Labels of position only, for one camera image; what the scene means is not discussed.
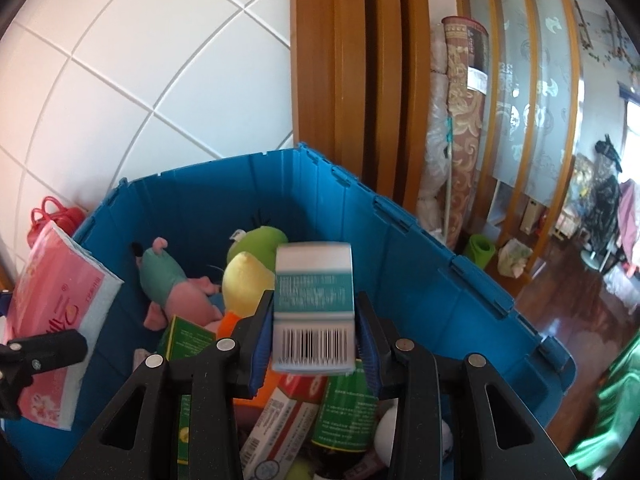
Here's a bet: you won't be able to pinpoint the green yellow bird plush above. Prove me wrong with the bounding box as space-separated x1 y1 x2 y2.
216 212 291 341

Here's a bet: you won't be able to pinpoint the green label bottle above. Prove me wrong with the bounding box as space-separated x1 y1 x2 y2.
311 372 381 480

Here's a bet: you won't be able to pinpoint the dark hanging clothes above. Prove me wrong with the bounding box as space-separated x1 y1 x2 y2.
582 135 626 261

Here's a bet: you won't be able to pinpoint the blue plastic crate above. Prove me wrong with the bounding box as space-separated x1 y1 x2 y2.
0 142 576 480

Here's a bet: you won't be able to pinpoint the rolled patterned carpet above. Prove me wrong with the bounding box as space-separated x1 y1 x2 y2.
440 16 491 251

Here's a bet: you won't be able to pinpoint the wall vine decoration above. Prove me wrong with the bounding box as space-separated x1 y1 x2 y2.
575 0 640 71

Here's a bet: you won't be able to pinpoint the white ball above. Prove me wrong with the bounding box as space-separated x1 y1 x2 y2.
374 402 453 466

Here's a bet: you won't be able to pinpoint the wooden door frame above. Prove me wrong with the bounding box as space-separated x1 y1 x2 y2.
290 0 431 211

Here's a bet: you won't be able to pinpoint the red bear-faced plastic bag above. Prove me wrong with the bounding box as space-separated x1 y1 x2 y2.
27 196 86 248

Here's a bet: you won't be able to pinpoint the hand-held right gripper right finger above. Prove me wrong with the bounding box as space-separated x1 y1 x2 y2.
352 290 583 480

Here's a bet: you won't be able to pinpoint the white plastic bag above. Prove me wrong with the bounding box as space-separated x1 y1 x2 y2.
497 239 533 278

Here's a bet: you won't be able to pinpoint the green cloth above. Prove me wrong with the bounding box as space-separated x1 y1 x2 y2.
562 330 640 480

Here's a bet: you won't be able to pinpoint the green cup on floor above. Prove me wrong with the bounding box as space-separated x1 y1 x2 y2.
465 235 495 271

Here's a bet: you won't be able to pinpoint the green cardboard box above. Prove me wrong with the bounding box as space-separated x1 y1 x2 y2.
157 315 217 480

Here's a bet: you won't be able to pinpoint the red white toothpaste box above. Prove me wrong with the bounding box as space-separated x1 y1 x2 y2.
240 375 331 480

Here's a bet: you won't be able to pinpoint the pink tissue pack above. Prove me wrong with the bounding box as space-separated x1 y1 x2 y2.
7 220 125 431

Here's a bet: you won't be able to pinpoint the frosted glass partition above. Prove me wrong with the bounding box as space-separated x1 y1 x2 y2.
450 0 586 281

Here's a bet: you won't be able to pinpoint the white teal medicine box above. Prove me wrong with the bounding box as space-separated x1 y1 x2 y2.
270 241 357 376

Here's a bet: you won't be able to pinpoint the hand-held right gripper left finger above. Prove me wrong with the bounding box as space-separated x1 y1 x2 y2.
57 290 276 480

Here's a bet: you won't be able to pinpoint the bubble wrap roll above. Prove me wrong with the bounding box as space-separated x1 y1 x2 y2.
417 22 451 233

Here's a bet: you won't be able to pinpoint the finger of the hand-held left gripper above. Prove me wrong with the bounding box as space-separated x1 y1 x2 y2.
0 329 88 421

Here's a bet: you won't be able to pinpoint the pink patterned cloth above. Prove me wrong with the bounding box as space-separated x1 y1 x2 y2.
617 180 640 276

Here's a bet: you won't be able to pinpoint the window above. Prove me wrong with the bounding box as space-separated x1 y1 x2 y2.
620 82 640 136

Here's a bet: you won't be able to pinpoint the teal pink mouse plush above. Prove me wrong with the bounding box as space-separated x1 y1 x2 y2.
131 237 223 333

